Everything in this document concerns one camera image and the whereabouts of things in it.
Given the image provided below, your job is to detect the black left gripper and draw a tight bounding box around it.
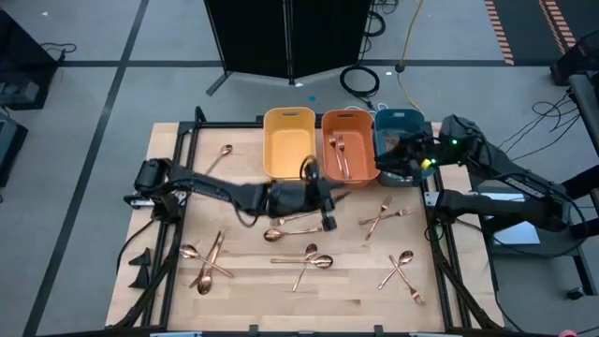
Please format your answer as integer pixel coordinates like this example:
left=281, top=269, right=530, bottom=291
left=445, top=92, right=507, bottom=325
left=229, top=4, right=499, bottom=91
left=303, top=158, right=352, bottom=233

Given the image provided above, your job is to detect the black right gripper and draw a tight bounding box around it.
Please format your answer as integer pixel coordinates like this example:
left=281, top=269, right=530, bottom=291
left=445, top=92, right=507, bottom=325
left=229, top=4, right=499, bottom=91
left=376, top=135, right=444, bottom=182

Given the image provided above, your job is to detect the teal plastic bin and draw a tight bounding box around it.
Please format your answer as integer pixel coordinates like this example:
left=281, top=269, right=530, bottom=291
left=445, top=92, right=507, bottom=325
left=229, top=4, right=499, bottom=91
left=373, top=108, right=436, bottom=187

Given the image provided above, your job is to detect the orange plastic bin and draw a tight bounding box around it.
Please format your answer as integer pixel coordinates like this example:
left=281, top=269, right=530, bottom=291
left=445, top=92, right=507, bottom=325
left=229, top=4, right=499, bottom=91
left=320, top=109, right=381, bottom=188

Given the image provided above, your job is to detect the rose gold spoon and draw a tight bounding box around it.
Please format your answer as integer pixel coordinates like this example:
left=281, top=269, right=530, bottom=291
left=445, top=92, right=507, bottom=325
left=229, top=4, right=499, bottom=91
left=292, top=242, right=319, bottom=294
left=179, top=243, right=235, bottom=279
left=270, top=255, right=335, bottom=271
left=262, top=226, right=325, bottom=243
left=377, top=249, right=416, bottom=291
left=205, top=143, right=234, bottom=175
left=196, top=232, right=226, bottom=296

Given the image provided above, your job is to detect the yellow plastic bin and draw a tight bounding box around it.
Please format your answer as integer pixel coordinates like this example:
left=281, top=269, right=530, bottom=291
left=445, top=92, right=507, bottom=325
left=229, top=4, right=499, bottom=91
left=262, top=106, right=318, bottom=182

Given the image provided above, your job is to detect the white sheet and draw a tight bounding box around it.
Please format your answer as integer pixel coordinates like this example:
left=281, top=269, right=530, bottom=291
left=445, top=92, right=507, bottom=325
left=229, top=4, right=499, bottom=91
left=490, top=227, right=543, bottom=247

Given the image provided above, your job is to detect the black folding partition screen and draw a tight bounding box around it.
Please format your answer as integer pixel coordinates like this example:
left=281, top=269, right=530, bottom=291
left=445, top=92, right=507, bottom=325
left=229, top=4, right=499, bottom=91
left=203, top=0, right=374, bottom=97

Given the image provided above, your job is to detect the black side table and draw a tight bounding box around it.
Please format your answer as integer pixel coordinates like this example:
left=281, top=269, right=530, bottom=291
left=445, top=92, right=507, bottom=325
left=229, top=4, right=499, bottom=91
left=476, top=69, right=599, bottom=300

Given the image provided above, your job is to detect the black equipment case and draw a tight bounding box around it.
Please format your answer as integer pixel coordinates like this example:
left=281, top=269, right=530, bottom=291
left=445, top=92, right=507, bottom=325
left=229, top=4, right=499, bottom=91
left=549, top=30, right=599, bottom=88

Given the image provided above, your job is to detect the dark equipment box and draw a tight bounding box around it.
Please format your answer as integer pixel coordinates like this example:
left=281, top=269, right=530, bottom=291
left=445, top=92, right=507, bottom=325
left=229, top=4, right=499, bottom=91
left=0, top=116, right=29, bottom=188

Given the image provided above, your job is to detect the black cabinet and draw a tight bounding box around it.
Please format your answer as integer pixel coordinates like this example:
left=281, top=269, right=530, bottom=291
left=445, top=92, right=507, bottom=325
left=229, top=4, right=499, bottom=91
left=0, top=8, right=61, bottom=112

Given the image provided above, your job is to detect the coiled black cable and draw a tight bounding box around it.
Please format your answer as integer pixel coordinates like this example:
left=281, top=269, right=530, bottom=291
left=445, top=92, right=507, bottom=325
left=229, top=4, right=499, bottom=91
left=339, top=65, right=381, bottom=100

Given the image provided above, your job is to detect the yellow floor cable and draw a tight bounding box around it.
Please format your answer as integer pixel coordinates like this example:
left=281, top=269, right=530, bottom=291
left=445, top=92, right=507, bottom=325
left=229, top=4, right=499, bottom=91
left=396, top=0, right=426, bottom=117

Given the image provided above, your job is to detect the black metal table frame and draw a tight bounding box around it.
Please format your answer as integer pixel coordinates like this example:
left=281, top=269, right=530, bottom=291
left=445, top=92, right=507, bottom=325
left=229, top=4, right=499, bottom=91
left=110, top=106, right=504, bottom=337

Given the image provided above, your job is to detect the black floor cable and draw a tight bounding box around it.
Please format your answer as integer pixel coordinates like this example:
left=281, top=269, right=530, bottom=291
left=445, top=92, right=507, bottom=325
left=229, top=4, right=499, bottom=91
left=509, top=114, right=584, bottom=163
left=495, top=91, right=584, bottom=155

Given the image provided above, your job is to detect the looped black cable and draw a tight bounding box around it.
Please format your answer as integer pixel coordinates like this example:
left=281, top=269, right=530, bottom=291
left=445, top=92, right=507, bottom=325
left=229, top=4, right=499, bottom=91
left=362, top=0, right=402, bottom=38

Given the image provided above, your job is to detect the black triangular bracket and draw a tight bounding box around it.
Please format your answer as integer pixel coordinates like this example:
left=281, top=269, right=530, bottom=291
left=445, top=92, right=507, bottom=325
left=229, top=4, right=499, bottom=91
left=128, top=267, right=152, bottom=289
left=128, top=247, right=153, bottom=268

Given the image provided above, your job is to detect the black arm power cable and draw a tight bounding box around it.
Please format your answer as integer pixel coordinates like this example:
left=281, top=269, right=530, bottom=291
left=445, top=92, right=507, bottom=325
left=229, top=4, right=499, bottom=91
left=115, top=217, right=158, bottom=275

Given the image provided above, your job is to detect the thin black cable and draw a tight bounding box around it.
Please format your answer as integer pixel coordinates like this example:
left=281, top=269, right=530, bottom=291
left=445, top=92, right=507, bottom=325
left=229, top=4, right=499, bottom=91
left=39, top=41, right=79, bottom=63

